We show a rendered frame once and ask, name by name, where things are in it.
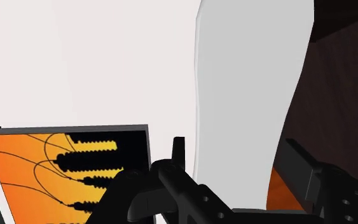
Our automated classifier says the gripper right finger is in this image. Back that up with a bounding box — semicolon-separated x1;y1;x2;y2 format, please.
273;137;358;224

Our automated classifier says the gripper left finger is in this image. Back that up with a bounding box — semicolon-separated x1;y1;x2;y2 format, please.
85;136;239;224

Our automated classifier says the white rounded furniture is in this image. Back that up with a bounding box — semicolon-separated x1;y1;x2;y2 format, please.
0;0;315;224

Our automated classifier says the orange and black book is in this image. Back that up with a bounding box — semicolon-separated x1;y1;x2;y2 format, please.
0;124;152;224

